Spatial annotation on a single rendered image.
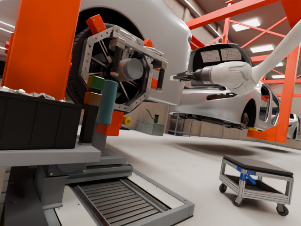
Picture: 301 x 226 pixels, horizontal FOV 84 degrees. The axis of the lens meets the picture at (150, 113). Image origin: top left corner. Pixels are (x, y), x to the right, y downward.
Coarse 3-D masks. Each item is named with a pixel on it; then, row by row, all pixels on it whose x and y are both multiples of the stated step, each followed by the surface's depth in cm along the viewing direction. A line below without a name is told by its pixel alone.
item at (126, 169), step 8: (88, 168) 113; (96, 168) 116; (104, 168) 115; (112, 168) 119; (120, 168) 124; (128, 168) 128; (72, 176) 101; (80, 176) 104; (88, 176) 108; (96, 176) 111; (104, 176) 115; (112, 176) 120; (120, 176) 124
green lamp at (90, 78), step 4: (92, 76) 49; (96, 76) 50; (88, 80) 51; (92, 80) 49; (96, 80) 50; (100, 80) 50; (104, 80) 51; (88, 84) 51; (92, 84) 49; (96, 84) 50; (100, 84) 51; (88, 88) 51; (92, 88) 50; (96, 88) 50; (100, 88) 51
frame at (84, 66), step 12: (96, 36) 101; (84, 48) 101; (84, 60) 97; (144, 60) 132; (84, 72) 98; (84, 84) 103; (144, 84) 134; (144, 96) 131; (120, 108) 116; (132, 108) 123
